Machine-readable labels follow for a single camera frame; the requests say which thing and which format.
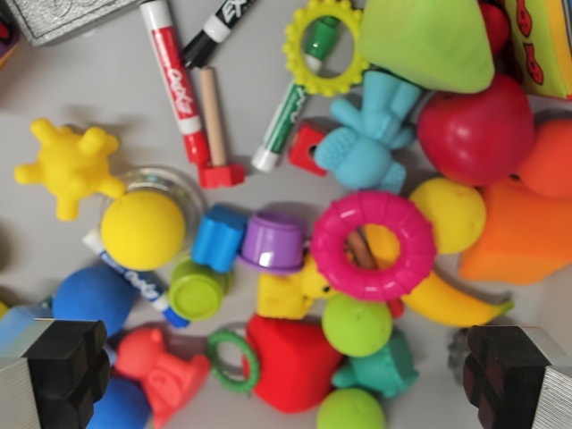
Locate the red toy apple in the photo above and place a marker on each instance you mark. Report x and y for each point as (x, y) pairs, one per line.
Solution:
(476, 134)

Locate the black Expo marker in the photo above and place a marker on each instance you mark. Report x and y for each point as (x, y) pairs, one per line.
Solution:
(219, 24)

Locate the small red toy piece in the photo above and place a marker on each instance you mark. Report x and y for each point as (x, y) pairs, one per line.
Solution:
(395, 308)

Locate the wooden toy bolt red head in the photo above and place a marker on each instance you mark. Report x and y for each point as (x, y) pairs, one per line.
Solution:
(213, 120)

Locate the green plastic cup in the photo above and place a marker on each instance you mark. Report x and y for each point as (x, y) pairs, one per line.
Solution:
(196, 295)

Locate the coral rubber figure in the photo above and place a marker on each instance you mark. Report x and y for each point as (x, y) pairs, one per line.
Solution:
(156, 375)

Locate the yellow toy banana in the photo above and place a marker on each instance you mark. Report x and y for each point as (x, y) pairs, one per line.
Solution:
(447, 304)

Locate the yellow rubber figure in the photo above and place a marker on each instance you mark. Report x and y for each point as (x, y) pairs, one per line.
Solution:
(281, 292)

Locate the red wooden cube with hole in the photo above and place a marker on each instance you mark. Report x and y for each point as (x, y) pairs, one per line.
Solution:
(301, 149)

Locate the teal polka dot piece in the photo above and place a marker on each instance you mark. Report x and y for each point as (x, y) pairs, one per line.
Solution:
(47, 306)

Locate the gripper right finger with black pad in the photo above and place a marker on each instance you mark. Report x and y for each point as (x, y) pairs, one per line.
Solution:
(509, 375)

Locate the blue Expo marker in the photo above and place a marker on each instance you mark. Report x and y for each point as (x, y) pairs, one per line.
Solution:
(143, 286)

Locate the yellow spiky rubber toy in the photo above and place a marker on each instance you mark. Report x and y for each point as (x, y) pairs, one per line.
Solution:
(67, 165)

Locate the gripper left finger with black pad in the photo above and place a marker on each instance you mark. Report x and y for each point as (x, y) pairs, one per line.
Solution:
(62, 375)

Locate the blue foam ball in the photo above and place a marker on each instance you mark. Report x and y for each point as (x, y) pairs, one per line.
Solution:
(89, 299)
(120, 406)

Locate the green Expo marker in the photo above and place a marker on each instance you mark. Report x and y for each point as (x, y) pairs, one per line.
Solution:
(279, 129)

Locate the red foam wedge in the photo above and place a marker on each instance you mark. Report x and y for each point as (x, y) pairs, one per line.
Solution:
(290, 362)

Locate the grey plastic bin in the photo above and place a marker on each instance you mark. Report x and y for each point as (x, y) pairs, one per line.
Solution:
(89, 89)

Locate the clear plastic bead rattle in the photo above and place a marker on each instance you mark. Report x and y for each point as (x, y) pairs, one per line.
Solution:
(190, 196)

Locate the small red ball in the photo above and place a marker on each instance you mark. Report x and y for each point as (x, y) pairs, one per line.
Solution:
(496, 24)

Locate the large yellow foam ball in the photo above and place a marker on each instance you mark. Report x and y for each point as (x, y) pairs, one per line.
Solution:
(143, 230)

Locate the yellow fabric cube red fish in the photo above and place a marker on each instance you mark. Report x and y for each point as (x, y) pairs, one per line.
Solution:
(545, 27)

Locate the green pear toy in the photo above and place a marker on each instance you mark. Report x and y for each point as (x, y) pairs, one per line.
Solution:
(424, 40)

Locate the teal rubber figure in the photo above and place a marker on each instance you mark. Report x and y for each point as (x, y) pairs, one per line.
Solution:
(389, 366)

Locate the orange foam block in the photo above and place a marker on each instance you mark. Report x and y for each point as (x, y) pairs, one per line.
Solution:
(523, 237)

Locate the purple plastic cup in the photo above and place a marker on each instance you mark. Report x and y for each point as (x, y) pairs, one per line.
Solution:
(272, 239)

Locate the red Expo marker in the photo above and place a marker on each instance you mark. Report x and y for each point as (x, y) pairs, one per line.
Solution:
(176, 85)

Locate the light blue rubber figure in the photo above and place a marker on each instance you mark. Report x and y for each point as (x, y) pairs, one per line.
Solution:
(362, 152)

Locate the brown stick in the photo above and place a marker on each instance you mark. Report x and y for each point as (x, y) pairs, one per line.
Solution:
(357, 248)

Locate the orange rounded rubber toy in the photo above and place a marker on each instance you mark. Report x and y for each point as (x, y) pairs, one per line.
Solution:
(552, 161)

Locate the blue toy nut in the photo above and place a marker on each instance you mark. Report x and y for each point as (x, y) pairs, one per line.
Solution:
(219, 237)

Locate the green foam ball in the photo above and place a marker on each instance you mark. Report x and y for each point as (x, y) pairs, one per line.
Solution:
(350, 411)
(357, 326)

